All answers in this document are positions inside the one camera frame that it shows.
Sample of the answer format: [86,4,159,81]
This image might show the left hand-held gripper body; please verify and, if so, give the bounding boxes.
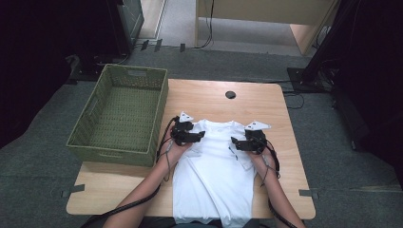
[170,110,195,146]

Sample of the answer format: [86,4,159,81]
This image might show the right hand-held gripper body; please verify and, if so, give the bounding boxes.
[245,120,272,156]

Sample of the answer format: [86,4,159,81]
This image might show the white t-shirt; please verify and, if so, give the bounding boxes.
[172,119,264,228]

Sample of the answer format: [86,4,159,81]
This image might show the green woven basket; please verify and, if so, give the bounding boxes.
[66,64,169,167]

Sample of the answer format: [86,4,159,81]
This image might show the person's left hand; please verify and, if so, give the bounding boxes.
[158,124,194,165]

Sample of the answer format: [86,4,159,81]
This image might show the person's right hand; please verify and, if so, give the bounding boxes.
[246,148,278,179]

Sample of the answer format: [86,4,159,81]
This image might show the grey tape strip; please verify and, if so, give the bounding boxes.
[61,183,86,199]
[298,188,320,200]

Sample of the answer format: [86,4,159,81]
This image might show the black metal stand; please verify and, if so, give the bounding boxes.
[286,0,362,94]

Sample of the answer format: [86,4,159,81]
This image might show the person's dark clothing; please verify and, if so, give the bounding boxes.
[139,216,277,228]

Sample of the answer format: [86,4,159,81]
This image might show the black cabinet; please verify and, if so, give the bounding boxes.
[75,0,145,75]

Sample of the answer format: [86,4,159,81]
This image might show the beige desk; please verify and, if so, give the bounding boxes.
[194,0,341,56]

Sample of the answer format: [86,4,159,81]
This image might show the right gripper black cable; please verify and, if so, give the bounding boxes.
[259,141,298,228]

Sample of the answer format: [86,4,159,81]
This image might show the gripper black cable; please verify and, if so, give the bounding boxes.
[259,141,298,228]
[80,116,181,228]

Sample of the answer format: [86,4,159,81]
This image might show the black floor cable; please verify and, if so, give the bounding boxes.
[282,90,306,110]

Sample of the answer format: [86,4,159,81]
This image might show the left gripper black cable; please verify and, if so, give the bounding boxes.
[80,116,181,228]

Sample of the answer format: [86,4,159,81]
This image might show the black hanging cable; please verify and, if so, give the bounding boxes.
[193,0,216,50]

